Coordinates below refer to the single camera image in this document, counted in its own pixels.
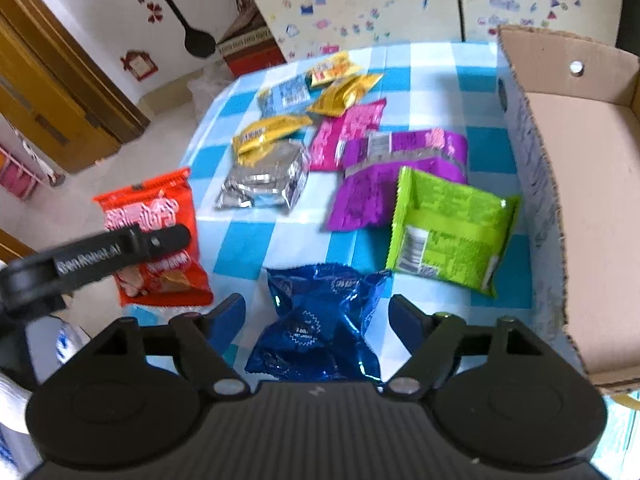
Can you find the dark red cardboard carton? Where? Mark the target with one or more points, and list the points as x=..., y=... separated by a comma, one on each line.
x=250, y=55

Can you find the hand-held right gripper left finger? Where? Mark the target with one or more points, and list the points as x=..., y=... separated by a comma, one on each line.
x=231, y=316

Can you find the purple snack packet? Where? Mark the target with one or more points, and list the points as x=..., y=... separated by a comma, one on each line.
x=367, y=195

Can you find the silver foil snack packet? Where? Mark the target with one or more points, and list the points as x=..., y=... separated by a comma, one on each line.
x=265, y=180

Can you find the translucent plastic bag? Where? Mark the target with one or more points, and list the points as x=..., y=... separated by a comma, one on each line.
x=210, y=90

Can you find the blue foil snack packet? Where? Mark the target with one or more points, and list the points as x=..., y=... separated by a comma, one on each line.
x=310, y=320

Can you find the black vase wall sticker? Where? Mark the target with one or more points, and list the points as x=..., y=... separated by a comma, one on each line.
x=200, y=42

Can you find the plain golden yellow packet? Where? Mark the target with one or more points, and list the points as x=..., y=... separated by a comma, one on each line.
x=345, y=92

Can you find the pink rack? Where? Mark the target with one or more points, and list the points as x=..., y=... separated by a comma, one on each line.
x=15, y=175

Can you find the brown wooden door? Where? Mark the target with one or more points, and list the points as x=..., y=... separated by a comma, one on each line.
x=50, y=100

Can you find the blue white checkered tablecloth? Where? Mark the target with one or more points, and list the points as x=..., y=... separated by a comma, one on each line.
x=240, y=240

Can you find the red snack packet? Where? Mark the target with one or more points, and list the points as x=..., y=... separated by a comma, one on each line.
x=150, y=200

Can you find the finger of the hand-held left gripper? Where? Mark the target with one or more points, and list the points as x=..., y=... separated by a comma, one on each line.
x=125, y=252

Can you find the green snack packet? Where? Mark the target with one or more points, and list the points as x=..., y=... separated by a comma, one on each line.
x=450, y=220

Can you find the pink snack packet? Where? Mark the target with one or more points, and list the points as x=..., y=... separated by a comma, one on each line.
x=340, y=130

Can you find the grey-blue snack packet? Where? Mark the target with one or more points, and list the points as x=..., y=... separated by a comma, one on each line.
x=287, y=94

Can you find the yellow packet with black label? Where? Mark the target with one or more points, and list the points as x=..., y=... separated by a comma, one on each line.
x=270, y=132

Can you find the cream cabinet with stickers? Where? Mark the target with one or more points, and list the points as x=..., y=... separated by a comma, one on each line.
x=375, y=10

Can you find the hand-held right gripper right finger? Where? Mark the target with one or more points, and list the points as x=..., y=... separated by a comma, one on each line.
x=404, y=321

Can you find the yellow packet with orange print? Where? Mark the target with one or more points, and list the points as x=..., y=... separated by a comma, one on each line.
x=332, y=67

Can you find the brown cardboard box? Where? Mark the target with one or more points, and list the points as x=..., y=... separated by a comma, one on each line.
x=575, y=185

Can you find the red flower wall sticker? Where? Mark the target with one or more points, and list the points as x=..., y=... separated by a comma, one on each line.
x=155, y=12

